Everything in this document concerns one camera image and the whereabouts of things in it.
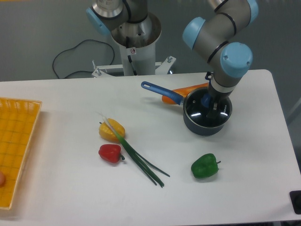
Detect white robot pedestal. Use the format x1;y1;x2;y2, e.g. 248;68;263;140
92;12;176;77

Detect black floor cable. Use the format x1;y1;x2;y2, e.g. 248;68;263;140
52;39;115;79

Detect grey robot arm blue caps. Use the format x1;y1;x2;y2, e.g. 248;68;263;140
86;0;259;112

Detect yellow bell pepper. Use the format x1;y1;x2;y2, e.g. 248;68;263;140
99;118;126;143

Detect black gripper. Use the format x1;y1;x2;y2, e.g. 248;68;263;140
204;72;235;119

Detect orange carrot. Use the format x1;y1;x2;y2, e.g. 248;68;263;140
161;82;209;105

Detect pink object in basket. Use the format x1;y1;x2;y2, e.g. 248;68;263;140
0;171;6;187

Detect green bell pepper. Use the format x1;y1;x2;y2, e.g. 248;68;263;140
191;153;221;179

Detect dark blue saucepan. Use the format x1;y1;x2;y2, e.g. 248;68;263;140
141;81;232;136

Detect yellow woven basket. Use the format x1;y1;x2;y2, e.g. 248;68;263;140
0;97;42;210

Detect black corner object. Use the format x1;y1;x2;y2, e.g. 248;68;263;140
289;190;301;215

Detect green onion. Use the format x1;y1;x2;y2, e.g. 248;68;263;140
99;113;170;188

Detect glass lid blue knob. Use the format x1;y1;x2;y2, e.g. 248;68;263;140
184;88;232;128

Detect red bell pepper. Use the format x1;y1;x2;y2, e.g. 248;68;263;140
98;144;125;163

